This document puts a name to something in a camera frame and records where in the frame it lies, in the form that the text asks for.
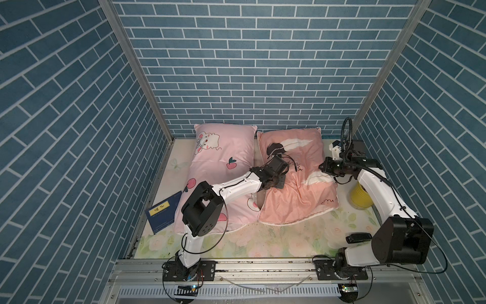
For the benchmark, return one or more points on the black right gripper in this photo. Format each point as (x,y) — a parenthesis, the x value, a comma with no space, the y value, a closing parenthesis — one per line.
(326,167)

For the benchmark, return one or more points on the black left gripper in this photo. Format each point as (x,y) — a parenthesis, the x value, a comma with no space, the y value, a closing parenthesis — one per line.
(281,183)

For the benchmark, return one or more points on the salmon pink feather pillow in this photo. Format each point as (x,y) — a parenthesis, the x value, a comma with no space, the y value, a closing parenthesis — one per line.
(307,192)

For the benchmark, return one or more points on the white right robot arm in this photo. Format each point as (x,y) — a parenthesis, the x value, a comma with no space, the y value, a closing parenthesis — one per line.
(403,236)

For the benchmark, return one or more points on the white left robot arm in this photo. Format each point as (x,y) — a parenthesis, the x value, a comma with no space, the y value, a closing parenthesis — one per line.
(201,211)

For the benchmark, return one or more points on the yellow pen cup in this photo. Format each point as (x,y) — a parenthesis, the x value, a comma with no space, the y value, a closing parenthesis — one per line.
(359,198)

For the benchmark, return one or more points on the light pink cartoon pillow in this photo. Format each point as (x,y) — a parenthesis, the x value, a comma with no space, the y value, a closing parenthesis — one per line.
(222,153)

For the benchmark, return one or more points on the black small remote device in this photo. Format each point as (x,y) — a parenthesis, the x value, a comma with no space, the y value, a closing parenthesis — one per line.
(356,238)

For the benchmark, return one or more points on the blue notebook yellow label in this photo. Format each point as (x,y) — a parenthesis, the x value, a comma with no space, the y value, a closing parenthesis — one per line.
(162,215)

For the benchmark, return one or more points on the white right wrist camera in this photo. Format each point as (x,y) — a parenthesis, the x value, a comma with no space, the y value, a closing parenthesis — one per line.
(336,150)

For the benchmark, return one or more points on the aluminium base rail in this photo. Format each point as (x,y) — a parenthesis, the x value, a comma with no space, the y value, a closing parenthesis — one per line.
(265,280)

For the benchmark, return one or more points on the silver corner frame post right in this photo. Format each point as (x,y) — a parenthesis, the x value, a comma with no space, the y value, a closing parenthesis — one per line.
(404,36)

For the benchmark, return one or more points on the silver corner frame post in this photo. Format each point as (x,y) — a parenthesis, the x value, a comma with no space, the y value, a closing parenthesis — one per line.
(114,20)
(404,36)

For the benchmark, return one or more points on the silver corner frame post left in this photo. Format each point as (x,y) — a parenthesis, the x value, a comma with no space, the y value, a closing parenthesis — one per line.
(114,20)

